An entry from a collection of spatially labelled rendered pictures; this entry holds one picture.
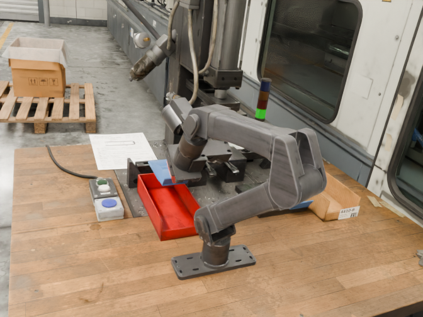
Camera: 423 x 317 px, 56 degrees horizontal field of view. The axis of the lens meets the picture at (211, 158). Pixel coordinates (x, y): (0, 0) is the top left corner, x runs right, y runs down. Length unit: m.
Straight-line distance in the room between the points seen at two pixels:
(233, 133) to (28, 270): 0.54
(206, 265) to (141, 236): 0.19
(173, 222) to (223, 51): 0.50
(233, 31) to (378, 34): 0.64
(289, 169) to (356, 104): 1.01
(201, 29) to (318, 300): 0.79
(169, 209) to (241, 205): 0.37
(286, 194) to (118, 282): 0.43
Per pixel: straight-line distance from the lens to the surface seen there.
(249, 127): 0.74
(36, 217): 1.14
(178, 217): 1.11
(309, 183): 0.70
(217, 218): 0.86
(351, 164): 1.65
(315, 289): 0.98
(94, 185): 1.20
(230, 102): 1.19
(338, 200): 1.33
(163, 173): 1.10
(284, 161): 0.68
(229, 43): 1.15
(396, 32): 1.55
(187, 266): 0.94
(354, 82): 1.68
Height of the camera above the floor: 1.53
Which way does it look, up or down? 25 degrees down
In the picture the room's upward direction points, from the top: 7 degrees clockwise
